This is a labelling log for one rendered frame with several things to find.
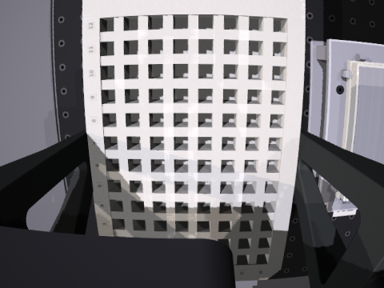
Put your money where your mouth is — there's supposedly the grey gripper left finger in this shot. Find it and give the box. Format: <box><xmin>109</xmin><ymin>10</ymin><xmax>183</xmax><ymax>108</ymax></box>
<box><xmin>0</xmin><ymin>130</ymin><xmax>93</xmax><ymax>234</ymax></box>

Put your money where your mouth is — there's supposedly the white label with black text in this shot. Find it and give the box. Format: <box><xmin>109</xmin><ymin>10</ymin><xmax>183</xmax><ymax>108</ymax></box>
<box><xmin>333</xmin><ymin>210</ymin><xmax>356</xmax><ymax>217</ymax></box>

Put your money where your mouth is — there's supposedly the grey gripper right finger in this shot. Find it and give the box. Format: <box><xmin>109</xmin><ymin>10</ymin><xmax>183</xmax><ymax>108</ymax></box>
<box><xmin>294</xmin><ymin>129</ymin><xmax>384</xmax><ymax>288</ymax></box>

